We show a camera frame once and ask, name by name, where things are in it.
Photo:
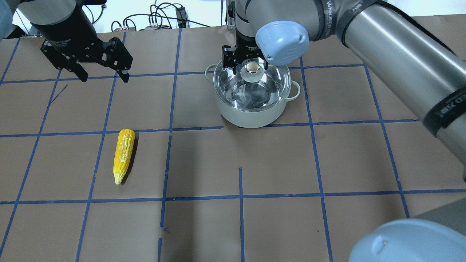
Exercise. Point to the aluminium frame post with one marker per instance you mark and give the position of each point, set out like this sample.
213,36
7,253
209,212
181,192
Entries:
230,14

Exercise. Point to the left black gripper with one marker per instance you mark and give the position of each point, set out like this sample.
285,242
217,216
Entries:
62,32

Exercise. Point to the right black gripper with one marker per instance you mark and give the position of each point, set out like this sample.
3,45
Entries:
246,41

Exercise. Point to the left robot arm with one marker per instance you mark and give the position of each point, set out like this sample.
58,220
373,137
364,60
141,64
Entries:
44,12

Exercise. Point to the yellow corn cob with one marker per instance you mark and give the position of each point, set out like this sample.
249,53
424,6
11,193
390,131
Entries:
123,153

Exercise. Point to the glass pot lid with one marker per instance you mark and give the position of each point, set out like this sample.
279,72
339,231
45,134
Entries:
251,88

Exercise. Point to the pale green steel pot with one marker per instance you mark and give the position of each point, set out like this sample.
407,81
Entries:
253,120

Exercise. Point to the black power adapter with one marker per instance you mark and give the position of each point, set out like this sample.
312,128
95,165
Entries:
181,17

